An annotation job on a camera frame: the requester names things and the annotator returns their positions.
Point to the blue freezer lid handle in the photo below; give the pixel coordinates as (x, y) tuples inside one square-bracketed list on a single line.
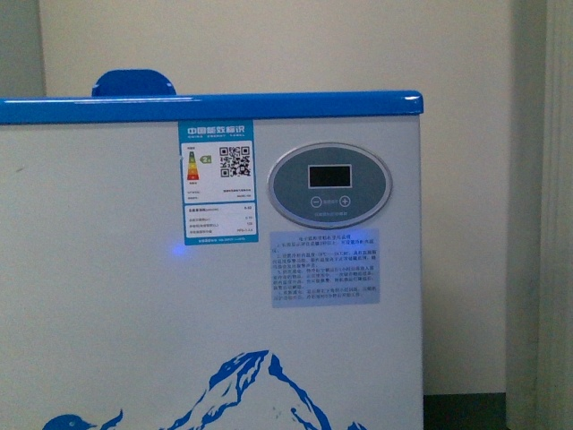
[(132, 82)]

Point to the oval grey control panel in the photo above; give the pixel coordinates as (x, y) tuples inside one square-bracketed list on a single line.
[(329, 185)]

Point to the white blue chest freezer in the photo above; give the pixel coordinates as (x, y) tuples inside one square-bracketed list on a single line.
[(110, 321)]

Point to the energy efficiency label sticker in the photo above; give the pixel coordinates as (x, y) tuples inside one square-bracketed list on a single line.
[(218, 181)]

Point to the pale blue instruction sticker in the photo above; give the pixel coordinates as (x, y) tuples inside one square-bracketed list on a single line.
[(325, 268)]

